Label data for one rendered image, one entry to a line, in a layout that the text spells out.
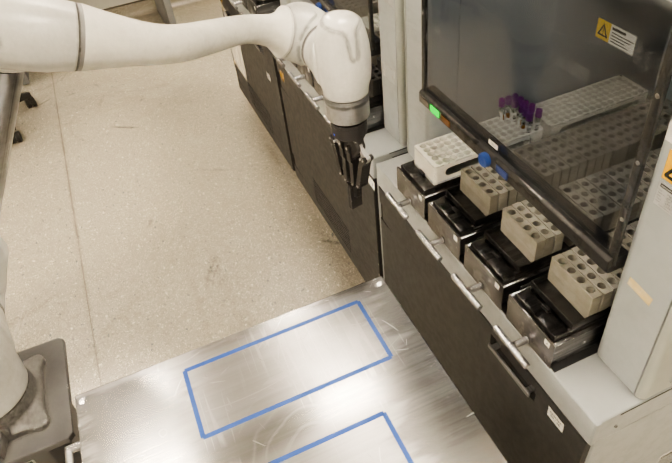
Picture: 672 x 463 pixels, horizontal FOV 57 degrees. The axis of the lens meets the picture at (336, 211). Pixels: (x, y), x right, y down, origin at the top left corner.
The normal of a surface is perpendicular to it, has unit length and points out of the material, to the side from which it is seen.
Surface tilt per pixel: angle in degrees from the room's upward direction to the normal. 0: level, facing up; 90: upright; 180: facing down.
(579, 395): 0
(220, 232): 0
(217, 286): 0
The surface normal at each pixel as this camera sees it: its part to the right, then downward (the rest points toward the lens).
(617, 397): -0.10, -0.74
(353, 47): 0.45, 0.43
